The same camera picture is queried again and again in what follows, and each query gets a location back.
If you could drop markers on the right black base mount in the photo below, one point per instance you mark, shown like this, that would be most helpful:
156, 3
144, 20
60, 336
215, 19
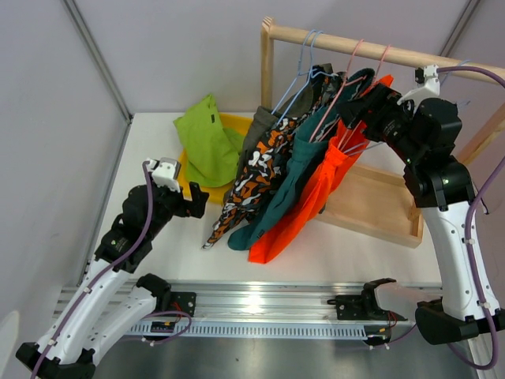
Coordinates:
361, 307

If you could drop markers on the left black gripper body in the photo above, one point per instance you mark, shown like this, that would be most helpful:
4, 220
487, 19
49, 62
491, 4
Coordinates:
172, 203

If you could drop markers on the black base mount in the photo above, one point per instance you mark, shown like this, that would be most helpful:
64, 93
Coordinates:
361, 307
183, 301

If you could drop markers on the aluminium mounting rail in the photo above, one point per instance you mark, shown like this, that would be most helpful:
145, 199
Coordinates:
263, 300

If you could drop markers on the camouflage patterned shorts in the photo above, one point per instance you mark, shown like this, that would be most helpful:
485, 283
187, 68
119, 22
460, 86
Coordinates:
261, 178

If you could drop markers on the orange shorts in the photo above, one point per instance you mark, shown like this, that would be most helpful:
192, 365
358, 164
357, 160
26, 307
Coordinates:
313, 172

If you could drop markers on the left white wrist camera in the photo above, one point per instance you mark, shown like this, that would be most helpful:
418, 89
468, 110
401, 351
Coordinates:
164, 172

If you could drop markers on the pink wire hanger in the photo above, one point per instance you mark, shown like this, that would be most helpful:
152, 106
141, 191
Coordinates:
338, 93
343, 133

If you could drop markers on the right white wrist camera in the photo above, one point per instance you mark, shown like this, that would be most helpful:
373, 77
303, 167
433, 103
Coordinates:
428, 86

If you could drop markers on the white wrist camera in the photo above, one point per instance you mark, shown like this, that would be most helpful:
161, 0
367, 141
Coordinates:
428, 86
164, 172

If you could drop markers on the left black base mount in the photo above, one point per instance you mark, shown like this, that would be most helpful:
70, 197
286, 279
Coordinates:
183, 301

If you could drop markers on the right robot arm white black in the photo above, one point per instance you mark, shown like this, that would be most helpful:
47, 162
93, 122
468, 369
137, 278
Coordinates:
423, 136

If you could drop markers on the lime green shorts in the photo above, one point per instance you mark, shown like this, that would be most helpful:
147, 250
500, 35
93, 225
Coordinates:
212, 150

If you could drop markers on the slotted cable duct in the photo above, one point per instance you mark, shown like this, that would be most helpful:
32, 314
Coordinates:
324, 331

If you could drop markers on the teal shorts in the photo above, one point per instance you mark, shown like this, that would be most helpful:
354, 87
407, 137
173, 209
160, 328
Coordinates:
281, 150

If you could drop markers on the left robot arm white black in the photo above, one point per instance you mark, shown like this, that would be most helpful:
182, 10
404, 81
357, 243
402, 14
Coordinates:
82, 335

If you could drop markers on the olive grey shorts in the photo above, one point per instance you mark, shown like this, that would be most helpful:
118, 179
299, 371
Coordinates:
294, 111

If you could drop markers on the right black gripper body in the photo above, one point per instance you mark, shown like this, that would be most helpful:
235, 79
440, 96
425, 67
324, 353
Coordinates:
393, 119

